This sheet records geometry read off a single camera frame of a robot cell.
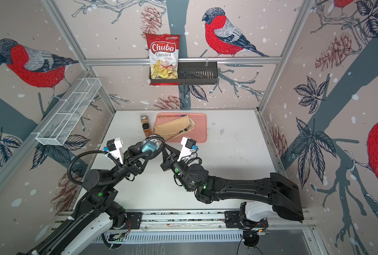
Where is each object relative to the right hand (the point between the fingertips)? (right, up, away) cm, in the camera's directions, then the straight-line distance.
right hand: (161, 145), depth 61 cm
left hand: (-2, 0, -4) cm, 5 cm away
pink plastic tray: (+17, +2, +47) cm, 50 cm away
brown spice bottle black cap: (-18, +4, +40) cm, 44 cm away
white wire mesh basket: (-50, +15, +18) cm, 55 cm away
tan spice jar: (-20, +12, +43) cm, 49 cm away
